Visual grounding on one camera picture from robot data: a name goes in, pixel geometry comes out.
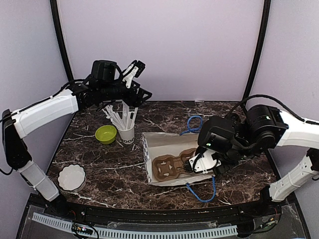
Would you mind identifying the green plastic bowl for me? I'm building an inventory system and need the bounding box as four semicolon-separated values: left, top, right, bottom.
95;125;117;144

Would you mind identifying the white wrapped straw right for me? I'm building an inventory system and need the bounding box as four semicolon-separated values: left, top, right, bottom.
129;108;138;129

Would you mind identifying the blue checkered paper bag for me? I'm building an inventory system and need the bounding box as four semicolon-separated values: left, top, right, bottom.
142;116;218;203

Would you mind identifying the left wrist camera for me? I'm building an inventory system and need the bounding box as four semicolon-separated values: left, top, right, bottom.
122;60;146;89

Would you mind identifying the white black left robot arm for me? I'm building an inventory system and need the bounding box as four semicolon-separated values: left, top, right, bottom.
0;60;152;217

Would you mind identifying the white slotted cable duct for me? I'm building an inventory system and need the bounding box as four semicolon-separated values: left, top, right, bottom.
31;213;238;239

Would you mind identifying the paper cup holding straws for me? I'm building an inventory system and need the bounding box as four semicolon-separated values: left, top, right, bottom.
117;126;135;144

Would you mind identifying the white wrapped straw upright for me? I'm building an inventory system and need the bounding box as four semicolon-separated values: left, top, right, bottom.
122;101;130;130

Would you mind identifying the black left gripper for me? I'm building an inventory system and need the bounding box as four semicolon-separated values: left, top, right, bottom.
99;76;152;107

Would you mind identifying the brown cardboard cup carrier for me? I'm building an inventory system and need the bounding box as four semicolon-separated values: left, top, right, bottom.
152;148;196;182

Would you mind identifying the right black frame post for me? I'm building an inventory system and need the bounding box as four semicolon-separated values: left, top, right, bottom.
242;0;272;99

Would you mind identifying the white fluted ceramic dish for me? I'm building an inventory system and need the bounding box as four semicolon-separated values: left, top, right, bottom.
57;164;86;193

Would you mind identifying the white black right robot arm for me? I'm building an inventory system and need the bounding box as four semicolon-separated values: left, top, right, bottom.
189;95;319;216

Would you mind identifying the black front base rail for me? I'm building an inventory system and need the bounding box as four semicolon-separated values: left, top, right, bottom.
27;191;295;227

